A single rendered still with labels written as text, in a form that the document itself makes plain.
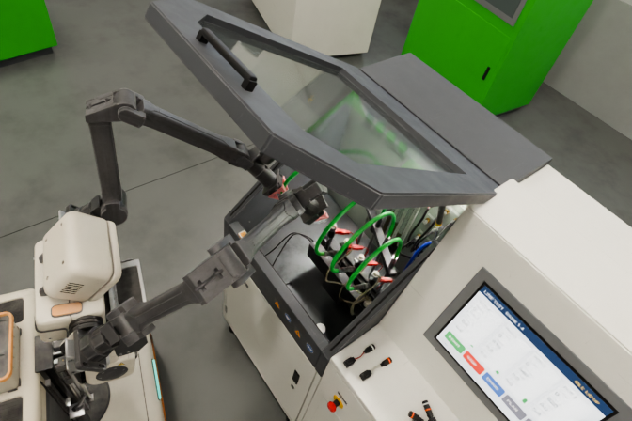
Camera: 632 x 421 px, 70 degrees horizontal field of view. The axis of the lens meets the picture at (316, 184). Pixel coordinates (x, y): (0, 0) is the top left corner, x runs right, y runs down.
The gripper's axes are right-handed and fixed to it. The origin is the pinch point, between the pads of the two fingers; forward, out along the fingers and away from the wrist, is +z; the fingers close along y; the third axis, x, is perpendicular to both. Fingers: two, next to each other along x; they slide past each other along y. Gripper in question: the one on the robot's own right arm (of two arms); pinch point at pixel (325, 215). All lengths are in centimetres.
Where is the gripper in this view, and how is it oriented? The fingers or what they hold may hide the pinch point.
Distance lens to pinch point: 159.0
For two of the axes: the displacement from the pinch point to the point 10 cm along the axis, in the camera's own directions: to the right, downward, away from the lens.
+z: 5.5, 3.5, 7.6
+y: 7.5, -6.0, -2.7
